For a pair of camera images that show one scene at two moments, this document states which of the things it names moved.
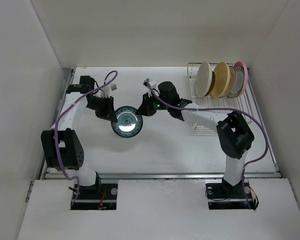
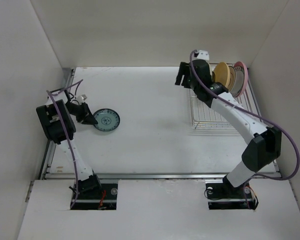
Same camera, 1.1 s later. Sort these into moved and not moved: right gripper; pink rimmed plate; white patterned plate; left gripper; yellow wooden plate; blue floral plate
Moved: left gripper; right gripper; blue floral plate
Not moved: pink rimmed plate; white patterned plate; yellow wooden plate
